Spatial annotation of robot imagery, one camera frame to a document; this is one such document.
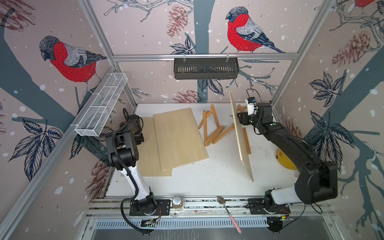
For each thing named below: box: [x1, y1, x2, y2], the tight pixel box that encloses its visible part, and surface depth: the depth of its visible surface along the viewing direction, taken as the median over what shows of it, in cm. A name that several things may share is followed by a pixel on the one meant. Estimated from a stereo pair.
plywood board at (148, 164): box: [135, 117, 173, 177], surface depth 94 cm
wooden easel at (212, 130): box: [198, 104, 235, 147], surface depth 96 cm
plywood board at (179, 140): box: [153, 107, 209, 172], surface depth 100 cm
